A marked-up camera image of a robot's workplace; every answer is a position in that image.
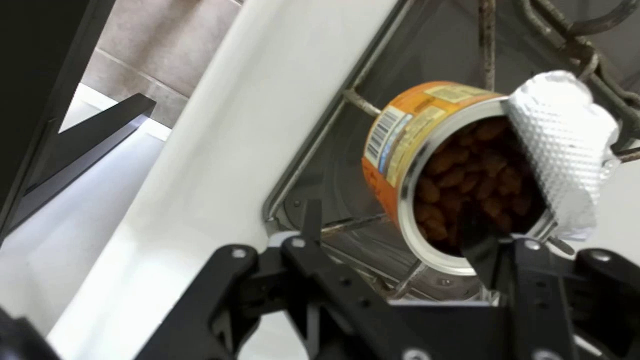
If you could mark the rusty stove grate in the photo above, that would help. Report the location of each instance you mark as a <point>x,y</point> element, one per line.
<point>486,40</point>

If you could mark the black furniture frame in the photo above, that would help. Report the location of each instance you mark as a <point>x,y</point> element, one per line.
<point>30,75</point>

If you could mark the steel stove top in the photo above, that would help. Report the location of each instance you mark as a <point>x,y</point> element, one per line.
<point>430,45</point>

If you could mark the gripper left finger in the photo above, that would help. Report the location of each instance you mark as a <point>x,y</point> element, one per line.
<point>320,280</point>

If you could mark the orange can of nuts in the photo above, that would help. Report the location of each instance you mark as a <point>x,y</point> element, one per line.
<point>400,145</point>

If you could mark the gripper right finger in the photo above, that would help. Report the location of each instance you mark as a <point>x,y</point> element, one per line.
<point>540,300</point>

